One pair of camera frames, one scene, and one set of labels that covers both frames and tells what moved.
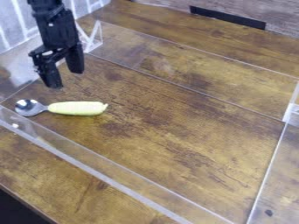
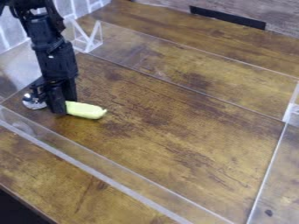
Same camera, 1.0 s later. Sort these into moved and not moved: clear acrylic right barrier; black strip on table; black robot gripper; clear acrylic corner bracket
Moved: black robot gripper
Not moved: clear acrylic corner bracket; black strip on table; clear acrylic right barrier
